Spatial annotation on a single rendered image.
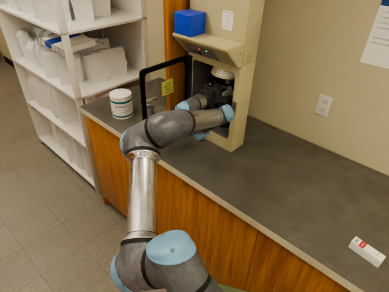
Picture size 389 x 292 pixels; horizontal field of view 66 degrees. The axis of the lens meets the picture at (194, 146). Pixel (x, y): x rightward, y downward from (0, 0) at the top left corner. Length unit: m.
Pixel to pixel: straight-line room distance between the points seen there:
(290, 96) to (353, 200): 0.66
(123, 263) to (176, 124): 0.44
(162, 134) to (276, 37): 1.00
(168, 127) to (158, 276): 0.44
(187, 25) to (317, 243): 1.03
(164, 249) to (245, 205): 0.63
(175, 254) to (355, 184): 1.07
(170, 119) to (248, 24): 0.56
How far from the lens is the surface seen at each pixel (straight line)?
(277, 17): 1.74
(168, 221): 1.88
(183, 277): 0.78
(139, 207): 0.92
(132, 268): 0.86
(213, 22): 1.42
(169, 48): 1.53
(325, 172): 1.61
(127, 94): 1.84
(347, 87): 1.66
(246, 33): 1.33
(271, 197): 1.38
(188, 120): 0.99
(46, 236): 2.58
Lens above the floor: 1.88
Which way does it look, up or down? 36 degrees down
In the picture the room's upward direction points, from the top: 2 degrees clockwise
